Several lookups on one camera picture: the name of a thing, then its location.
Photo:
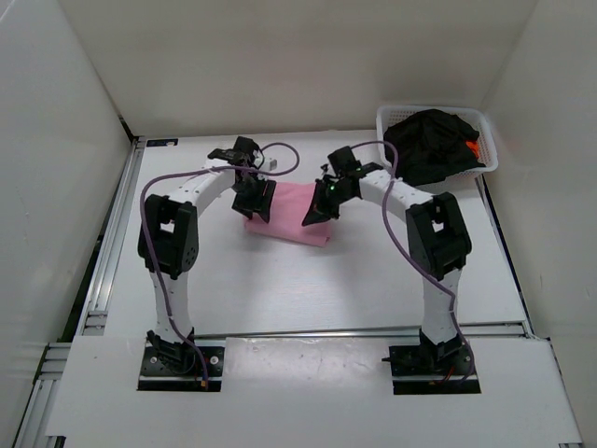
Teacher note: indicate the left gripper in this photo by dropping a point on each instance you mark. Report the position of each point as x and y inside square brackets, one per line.
[252, 196]

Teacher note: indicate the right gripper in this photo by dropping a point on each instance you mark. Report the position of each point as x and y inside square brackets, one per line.
[327, 198]

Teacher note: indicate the pink t shirt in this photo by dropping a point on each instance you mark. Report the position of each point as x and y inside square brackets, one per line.
[289, 206]

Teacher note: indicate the black t shirt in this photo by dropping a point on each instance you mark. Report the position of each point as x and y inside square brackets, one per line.
[431, 147]

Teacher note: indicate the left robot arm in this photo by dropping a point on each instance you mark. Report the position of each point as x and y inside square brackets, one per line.
[169, 235]

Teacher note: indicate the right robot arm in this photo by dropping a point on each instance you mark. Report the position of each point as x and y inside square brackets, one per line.
[438, 241]

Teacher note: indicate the blue table label sticker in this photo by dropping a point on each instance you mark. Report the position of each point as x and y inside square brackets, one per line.
[167, 142]

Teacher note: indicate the white plastic basket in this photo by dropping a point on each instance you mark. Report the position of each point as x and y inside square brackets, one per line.
[388, 115]

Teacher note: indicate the orange garment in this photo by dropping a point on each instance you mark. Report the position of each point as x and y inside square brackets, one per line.
[474, 148]

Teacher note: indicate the white front cover board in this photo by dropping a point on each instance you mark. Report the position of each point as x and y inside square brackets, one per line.
[316, 393]

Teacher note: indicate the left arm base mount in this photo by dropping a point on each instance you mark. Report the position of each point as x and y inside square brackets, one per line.
[176, 367]

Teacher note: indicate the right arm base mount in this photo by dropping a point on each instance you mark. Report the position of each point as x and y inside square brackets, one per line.
[414, 372]

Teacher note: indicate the aluminium table frame rail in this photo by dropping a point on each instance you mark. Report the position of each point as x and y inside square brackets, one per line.
[89, 313]

